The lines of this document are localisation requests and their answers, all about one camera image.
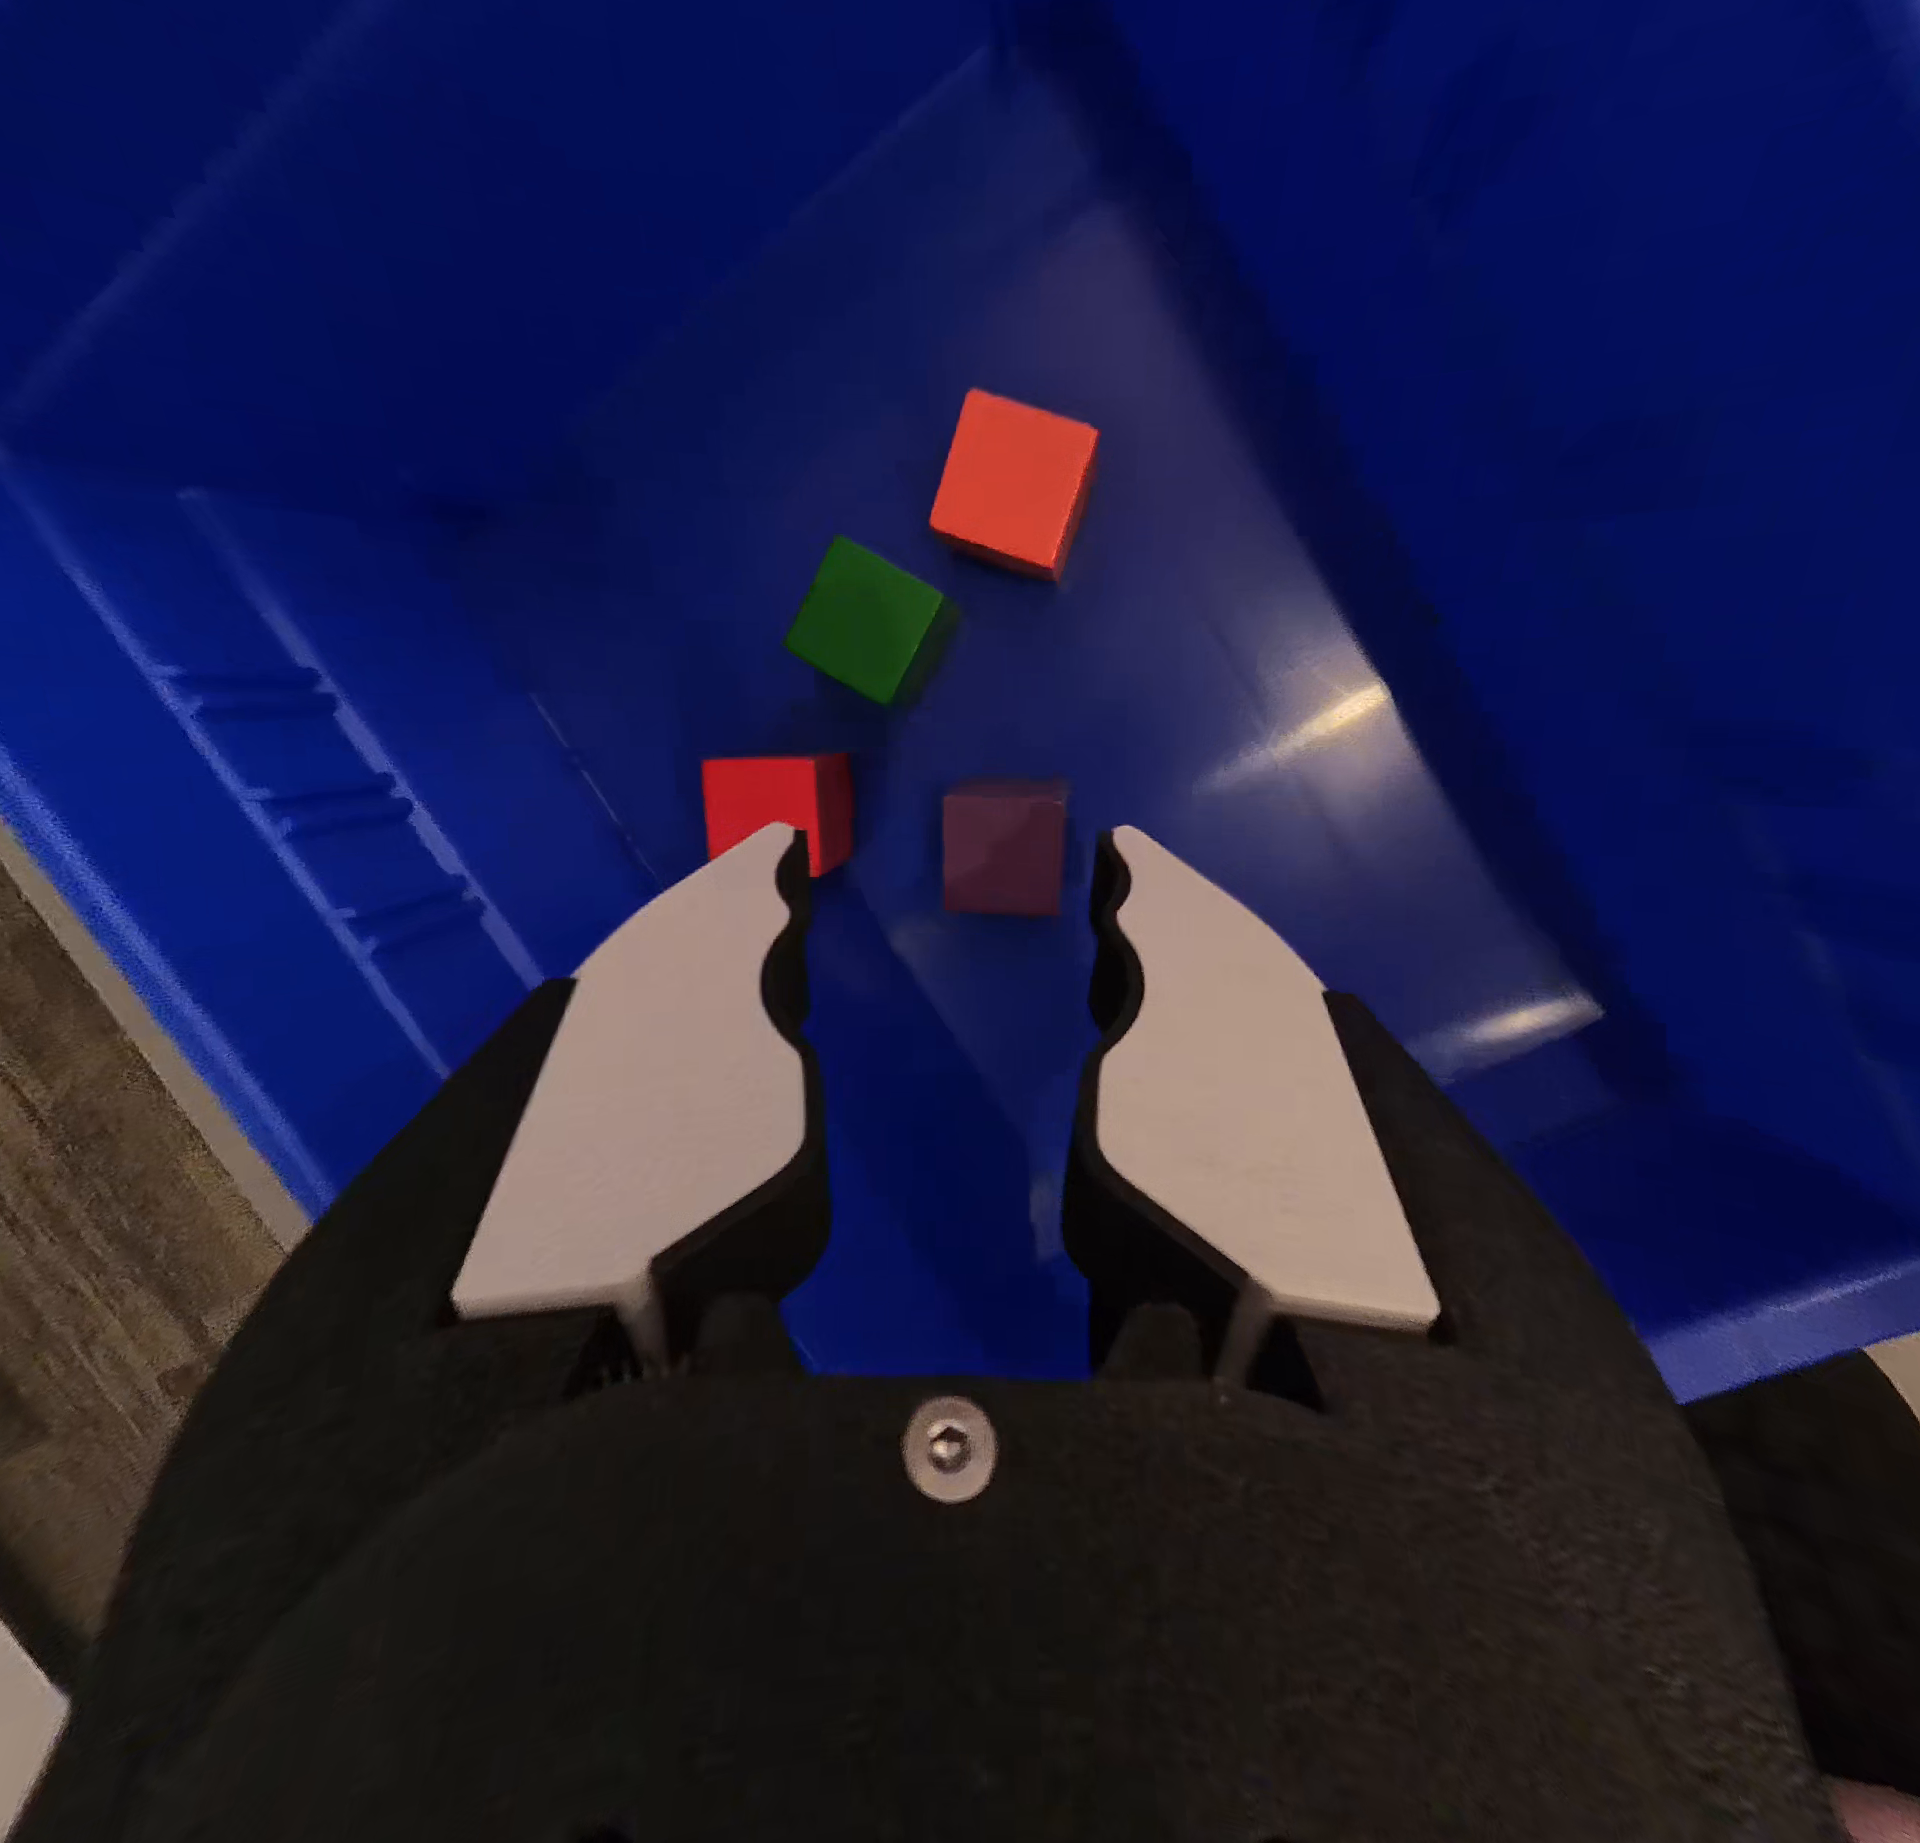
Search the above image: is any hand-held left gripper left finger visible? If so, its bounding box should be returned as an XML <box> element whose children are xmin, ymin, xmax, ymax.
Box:
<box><xmin>450</xmin><ymin>824</ymin><xmax>831</xmax><ymax>1380</ymax></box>

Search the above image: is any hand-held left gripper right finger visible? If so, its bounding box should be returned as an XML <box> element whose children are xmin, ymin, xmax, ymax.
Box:
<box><xmin>1065</xmin><ymin>825</ymin><xmax>1444</xmax><ymax>1386</ymax></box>

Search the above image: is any red wooden cube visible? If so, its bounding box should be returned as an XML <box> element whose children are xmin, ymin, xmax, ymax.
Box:
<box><xmin>701</xmin><ymin>752</ymin><xmax>857</xmax><ymax>882</ymax></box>

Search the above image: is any purple wooden cube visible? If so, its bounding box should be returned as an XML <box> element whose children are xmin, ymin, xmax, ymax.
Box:
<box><xmin>941</xmin><ymin>780</ymin><xmax>1072</xmax><ymax>917</ymax></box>

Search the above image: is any green wooden cube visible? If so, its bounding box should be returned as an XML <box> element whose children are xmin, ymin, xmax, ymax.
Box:
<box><xmin>784</xmin><ymin>533</ymin><xmax>963</xmax><ymax>708</ymax></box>

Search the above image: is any orange wooden cube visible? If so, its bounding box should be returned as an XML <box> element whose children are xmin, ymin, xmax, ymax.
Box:
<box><xmin>928</xmin><ymin>388</ymin><xmax>1101</xmax><ymax>583</ymax></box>

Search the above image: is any blue plastic bin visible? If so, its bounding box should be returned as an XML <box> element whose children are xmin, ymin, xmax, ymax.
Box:
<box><xmin>0</xmin><ymin>0</ymin><xmax>1920</xmax><ymax>1409</ymax></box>

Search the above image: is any black oval pad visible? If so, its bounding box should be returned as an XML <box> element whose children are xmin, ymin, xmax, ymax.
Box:
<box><xmin>1681</xmin><ymin>1349</ymin><xmax>1920</xmax><ymax>1801</ymax></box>

